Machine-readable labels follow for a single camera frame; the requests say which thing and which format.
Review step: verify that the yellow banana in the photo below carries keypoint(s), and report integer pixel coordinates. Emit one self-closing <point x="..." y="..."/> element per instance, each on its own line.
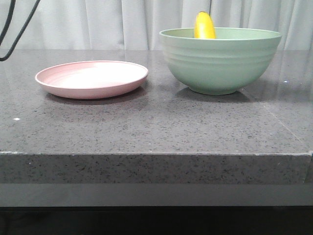
<point x="204" y="27"/>

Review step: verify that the pink plate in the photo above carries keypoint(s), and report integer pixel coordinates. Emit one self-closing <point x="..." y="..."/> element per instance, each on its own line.
<point x="92" y="79"/>

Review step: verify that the green ribbed bowl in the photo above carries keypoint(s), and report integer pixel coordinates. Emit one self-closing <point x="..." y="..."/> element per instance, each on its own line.
<point x="235" y="59"/>

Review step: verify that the white curtain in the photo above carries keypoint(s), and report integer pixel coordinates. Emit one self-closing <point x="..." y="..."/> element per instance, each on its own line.
<point x="135" y="24"/>

